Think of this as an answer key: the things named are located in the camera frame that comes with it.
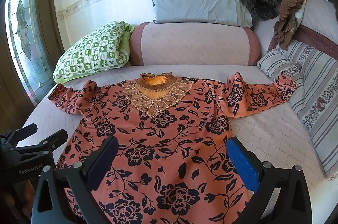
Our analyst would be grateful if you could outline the orange black floral blouse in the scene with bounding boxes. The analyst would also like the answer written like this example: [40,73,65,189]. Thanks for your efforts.
[49,73,296,223]

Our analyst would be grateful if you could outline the brown crumpled clothes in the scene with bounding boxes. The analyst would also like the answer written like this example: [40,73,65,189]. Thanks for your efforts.
[259,0,307,49]

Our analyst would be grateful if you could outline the pink quilted bed cover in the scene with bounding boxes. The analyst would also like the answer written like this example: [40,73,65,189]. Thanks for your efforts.
[18,65,337,223]

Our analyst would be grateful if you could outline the stained glass wooden door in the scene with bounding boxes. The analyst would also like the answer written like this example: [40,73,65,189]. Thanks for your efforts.
[1,0,64,134]

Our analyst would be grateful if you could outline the striped floral folded quilt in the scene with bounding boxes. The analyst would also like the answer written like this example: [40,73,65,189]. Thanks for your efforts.
[257,40,337,180]

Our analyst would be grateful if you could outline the green white patterned pillow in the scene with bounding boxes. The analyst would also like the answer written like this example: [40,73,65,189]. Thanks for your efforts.
[53,21,134,84]

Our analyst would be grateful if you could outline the pink bolster cushion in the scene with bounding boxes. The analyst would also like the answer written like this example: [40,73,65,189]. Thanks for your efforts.
[129,22,261,66]

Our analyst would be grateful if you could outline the pink maroon folded blanket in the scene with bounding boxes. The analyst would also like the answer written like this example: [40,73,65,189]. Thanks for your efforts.
[267,0,338,61]

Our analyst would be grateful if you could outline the grey pillow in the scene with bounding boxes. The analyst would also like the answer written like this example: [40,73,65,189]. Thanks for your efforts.
[152,0,253,27]

